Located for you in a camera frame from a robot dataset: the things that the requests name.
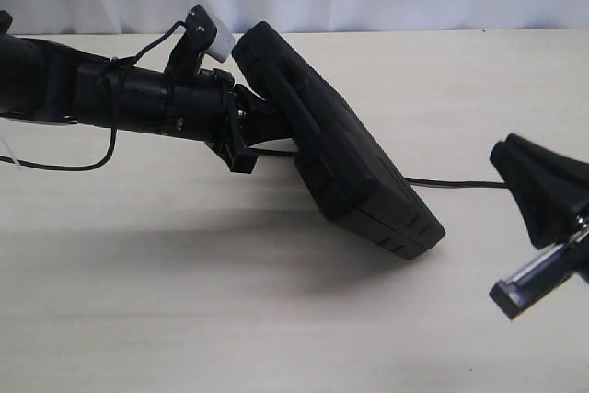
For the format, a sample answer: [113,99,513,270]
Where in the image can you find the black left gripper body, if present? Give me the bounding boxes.
[117,68,235,143]

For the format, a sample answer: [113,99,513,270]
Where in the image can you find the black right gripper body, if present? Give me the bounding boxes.
[489,222,588,320]

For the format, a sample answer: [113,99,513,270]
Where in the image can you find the black braided rope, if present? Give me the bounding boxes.
[250,146,512,191]

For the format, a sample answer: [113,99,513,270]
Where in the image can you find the black plastic carrying case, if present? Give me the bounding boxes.
[232,21,445,260]

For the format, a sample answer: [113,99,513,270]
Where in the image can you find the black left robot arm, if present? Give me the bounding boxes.
[1,5,293,173]

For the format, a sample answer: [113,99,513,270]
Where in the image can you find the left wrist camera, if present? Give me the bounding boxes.
[166,4,236,77]

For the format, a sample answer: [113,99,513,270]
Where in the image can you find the thin black left cable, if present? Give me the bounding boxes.
[0,19,194,172]

